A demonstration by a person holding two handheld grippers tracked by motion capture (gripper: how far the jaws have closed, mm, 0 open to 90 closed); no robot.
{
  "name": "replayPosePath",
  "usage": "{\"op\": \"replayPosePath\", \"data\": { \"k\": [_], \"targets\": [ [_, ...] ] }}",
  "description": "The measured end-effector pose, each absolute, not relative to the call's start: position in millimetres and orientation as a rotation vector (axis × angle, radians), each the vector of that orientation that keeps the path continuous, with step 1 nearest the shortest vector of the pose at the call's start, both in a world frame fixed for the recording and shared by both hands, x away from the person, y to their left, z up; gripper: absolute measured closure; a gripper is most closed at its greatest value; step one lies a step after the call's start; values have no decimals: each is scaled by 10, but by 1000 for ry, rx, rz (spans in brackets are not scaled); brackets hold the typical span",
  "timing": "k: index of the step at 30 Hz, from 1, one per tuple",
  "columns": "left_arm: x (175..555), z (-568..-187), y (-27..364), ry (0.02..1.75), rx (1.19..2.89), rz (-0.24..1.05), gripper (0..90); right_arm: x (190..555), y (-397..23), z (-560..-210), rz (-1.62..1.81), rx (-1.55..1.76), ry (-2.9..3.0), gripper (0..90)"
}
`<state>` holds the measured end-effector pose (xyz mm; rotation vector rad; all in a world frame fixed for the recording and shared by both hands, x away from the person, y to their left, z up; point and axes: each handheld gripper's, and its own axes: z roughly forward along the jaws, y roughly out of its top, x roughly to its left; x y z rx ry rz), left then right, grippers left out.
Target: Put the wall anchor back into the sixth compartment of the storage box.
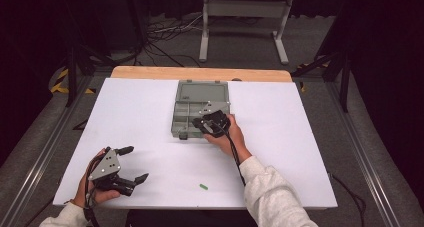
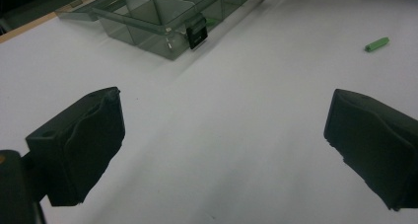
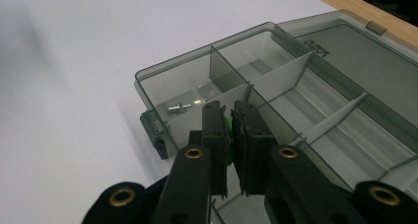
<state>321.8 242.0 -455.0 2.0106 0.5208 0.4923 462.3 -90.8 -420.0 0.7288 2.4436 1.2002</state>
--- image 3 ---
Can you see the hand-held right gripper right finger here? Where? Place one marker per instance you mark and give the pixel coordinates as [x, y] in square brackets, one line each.
[253, 145]

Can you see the small metal screw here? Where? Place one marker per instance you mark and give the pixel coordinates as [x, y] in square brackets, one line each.
[177, 108]

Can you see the white table cover board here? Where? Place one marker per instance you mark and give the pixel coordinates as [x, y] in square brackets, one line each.
[65, 86]

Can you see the grey transparent compartment box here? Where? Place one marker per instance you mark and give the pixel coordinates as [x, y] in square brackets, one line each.
[355, 62]

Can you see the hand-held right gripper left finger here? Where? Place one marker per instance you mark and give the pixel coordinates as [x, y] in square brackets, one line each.
[213, 135]

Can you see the small green plastic block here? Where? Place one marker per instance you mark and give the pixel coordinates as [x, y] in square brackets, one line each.
[229, 132]

